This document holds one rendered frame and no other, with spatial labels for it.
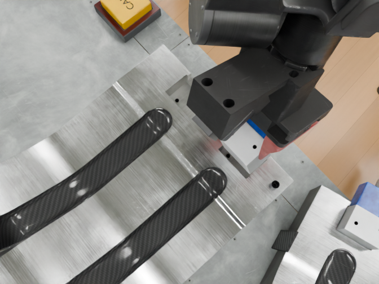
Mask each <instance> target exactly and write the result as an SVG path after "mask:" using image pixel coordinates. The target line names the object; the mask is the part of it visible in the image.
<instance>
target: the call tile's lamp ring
mask: <svg viewBox="0 0 379 284"><path fill-rule="evenodd" d="M149 1H150V2H151V6H152V7H153V8H154V9H153V10H151V11H150V12H149V13H147V14H146V15H144V16H143V17H142V18H141V19H139V20H138V21H137V22H135V23H134V24H133V25H132V26H130V27H129V28H127V29H126V30H125V31H123V30H122V29H121V28H120V27H119V26H118V24H117V23H116V22H115V21H114V20H113V19H112V18H111V17H110V16H109V15H108V14H107V13H106V12H105V11H104V10H103V8H102V7H101V6H100V5H101V1H99V2H97V3H96V4H94V6H95V7H96V8H97V9H98V10H99V11H100V12H101V13H102V14H103V15H104V17H105V18H106V19H107V20H108V21H109V22H110V23H111V24H112V25H113V26H114V27H115V28H116V29H117V30H118V31H119V33H120V34H121V35H122V36H123V37H124V36H125V35H127V34H128V33H129V32H130V31H132V30H133V29H134V28H136V27H137V26H138V25H139V24H141V23H142V22H143V21H145V20H146V19H148V18H149V17H150V16H152V15H153V14H154V13H155V12H157V11H158V10H159V9H160V8H159V7H158V6H157V5H156V4H155V3H154V2H153V1H152V0H149Z"/></svg>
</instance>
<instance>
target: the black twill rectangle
mask: <svg viewBox="0 0 379 284"><path fill-rule="evenodd" d="M298 233H299V232H298V231H291V230H281V231H280V233H279V234H278V236H277V238H276V239H275V242H274V244H273V245H272V247H271V248H272V249H275V250H279V251H284V252H289V250H290V248H291V246H292V244H293V242H294V240H295V238H296V236H297V234H298Z"/></svg>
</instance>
